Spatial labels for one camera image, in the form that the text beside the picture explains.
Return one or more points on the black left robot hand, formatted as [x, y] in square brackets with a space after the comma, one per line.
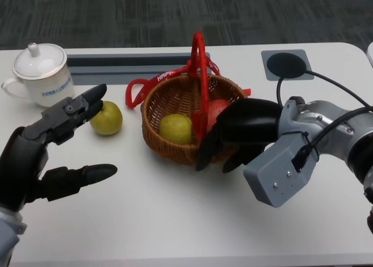
[20, 162]

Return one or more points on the white rounded furniture edge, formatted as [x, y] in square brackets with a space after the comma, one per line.
[370, 54]

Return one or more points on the yellow-green pear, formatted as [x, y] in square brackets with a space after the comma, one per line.
[106, 118]
[175, 128]

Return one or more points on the red printed ribbon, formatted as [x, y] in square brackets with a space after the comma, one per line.
[163, 76]

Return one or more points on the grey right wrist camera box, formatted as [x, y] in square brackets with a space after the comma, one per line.
[277, 173]

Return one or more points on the red apple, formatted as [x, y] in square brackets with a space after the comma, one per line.
[217, 108]

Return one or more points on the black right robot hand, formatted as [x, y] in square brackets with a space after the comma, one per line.
[250, 118]

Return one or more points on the white lidded porcelain cup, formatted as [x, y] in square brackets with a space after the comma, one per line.
[46, 83]

